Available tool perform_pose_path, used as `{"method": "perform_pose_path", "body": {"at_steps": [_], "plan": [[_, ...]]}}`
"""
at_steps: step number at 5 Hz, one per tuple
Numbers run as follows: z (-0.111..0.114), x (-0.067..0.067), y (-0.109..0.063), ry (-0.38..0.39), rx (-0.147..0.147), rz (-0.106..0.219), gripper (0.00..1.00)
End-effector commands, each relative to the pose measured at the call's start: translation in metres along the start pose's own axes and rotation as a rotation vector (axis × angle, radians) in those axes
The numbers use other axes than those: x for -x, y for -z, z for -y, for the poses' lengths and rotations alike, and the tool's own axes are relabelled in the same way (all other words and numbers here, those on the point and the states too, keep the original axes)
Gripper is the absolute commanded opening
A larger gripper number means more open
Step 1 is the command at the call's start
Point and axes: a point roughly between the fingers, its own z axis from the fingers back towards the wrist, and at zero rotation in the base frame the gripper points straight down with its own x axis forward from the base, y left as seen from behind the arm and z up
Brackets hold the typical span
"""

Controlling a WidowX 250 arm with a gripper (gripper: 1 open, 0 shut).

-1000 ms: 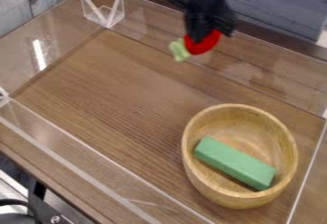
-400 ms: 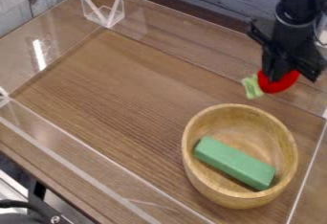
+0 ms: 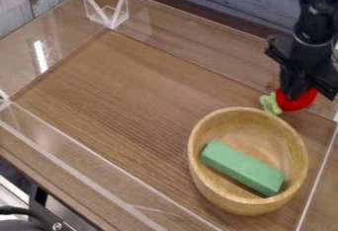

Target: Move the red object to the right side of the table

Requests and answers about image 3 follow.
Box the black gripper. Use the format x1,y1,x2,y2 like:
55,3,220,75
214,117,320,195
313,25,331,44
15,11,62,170
265,34,338,101

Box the red plush strawberry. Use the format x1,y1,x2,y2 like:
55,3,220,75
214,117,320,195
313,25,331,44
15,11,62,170
259,88,317,116

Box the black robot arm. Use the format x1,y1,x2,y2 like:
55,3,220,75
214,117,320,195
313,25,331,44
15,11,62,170
265,0,338,101

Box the wooden bowl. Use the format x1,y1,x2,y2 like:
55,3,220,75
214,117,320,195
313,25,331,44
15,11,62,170
186,107,308,216

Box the green foam block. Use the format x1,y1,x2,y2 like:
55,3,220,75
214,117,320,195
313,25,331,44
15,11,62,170
198,139,284,196

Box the clear acrylic corner bracket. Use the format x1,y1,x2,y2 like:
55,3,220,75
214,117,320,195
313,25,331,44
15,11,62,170
82,0,129,30

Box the clear acrylic tray wall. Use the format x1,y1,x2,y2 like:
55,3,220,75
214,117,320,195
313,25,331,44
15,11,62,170
0,91,220,231

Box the black metal table bracket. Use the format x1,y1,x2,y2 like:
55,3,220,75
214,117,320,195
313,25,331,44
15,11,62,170
29,187,76,231

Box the black cable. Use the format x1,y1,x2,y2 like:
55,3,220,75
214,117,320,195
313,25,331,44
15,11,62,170
0,205,41,231

